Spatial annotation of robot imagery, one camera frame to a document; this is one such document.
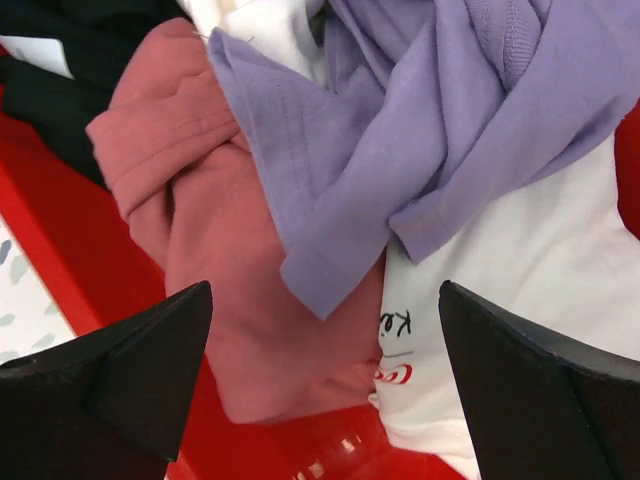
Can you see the red plastic bin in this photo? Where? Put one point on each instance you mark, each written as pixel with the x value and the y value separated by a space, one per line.
pixel 100 280

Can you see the black t-shirt with label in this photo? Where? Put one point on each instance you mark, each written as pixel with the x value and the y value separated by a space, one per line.
pixel 63 62

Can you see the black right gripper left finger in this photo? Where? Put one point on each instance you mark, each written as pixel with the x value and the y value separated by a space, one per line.
pixel 112 404

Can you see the lavender purple t-shirt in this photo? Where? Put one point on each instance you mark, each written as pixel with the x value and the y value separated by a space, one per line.
pixel 432 110

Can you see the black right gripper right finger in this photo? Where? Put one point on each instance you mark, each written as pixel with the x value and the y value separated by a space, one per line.
pixel 539 404

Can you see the dusty pink t-shirt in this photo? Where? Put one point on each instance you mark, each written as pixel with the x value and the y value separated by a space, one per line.
pixel 182 175

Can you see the white printed t-shirt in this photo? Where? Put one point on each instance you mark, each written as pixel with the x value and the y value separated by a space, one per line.
pixel 468 144

